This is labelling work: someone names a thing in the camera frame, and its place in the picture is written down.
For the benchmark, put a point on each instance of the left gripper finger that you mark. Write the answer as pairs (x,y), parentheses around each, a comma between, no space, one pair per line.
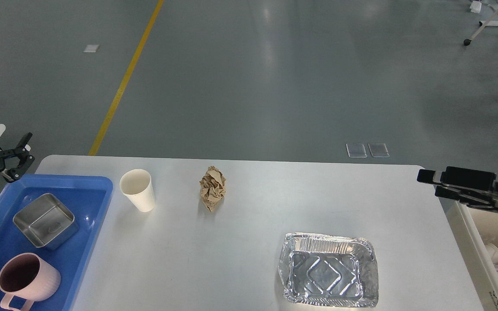
(20,152)

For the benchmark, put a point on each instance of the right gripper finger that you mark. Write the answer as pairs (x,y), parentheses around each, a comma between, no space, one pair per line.
(455,180)
(487,201)

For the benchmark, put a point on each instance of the square stainless steel container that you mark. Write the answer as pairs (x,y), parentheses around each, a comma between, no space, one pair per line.
(46,222)

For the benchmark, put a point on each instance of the pink ribbed mug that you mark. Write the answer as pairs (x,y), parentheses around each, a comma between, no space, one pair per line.
(25,279)

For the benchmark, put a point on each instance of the white plastic bin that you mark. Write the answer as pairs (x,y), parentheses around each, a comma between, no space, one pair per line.
(476,233)

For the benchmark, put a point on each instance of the blue plastic tray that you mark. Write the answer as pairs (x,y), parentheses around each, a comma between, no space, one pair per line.
(87,197)

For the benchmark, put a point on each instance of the clear floor plate right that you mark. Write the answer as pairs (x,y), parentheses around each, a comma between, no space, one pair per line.
(378,150)

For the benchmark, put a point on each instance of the clear floor plate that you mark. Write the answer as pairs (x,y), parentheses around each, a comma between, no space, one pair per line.
(356,150)
(378,150)

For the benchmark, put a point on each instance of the clear floor plate left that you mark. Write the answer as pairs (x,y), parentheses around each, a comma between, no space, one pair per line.
(356,150)

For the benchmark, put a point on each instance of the white paper cup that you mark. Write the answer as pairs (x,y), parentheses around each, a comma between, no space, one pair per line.
(137,186)

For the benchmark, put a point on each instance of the aluminium foil tray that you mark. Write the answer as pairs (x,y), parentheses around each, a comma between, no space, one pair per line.
(330,271)

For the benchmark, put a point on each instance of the crumpled brown paper ball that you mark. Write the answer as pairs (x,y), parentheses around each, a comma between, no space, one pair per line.
(213,188)

